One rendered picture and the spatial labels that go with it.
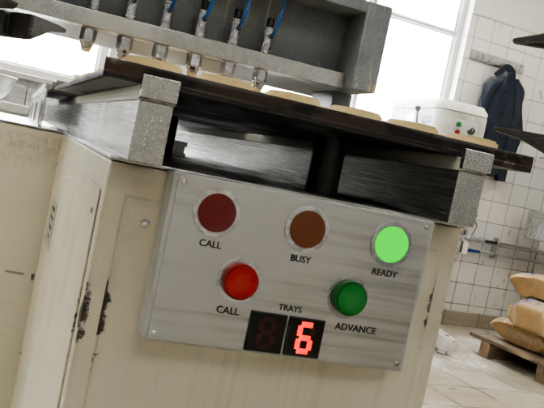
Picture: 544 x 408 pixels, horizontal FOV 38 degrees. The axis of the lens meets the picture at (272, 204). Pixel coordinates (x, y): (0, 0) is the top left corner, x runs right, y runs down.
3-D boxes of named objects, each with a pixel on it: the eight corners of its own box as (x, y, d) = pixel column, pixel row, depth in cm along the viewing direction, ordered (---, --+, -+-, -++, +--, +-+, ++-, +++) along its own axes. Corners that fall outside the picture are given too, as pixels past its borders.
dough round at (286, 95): (269, 111, 68) (274, 87, 67) (255, 111, 72) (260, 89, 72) (324, 123, 69) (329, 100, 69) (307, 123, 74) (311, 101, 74)
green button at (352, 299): (325, 309, 69) (333, 276, 69) (356, 314, 70) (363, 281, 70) (332, 314, 68) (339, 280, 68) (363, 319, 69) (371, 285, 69)
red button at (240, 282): (215, 293, 66) (223, 258, 66) (249, 299, 67) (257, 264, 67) (220, 298, 65) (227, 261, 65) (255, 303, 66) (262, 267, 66)
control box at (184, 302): (135, 329, 67) (167, 167, 67) (387, 361, 75) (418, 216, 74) (142, 341, 64) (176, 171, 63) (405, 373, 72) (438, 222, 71)
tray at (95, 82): (530, 172, 74) (534, 157, 74) (102, 74, 61) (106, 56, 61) (303, 143, 131) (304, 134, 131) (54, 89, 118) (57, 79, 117)
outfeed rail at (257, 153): (134, 139, 261) (138, 119, 260) (143, 141, 262) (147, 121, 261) (449, 223, 71) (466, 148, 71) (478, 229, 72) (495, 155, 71)
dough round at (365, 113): (332, 125, 70) (337, 103, 70) (319, 126, 75) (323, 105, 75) (385, 138, 71) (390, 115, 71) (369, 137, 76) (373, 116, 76)
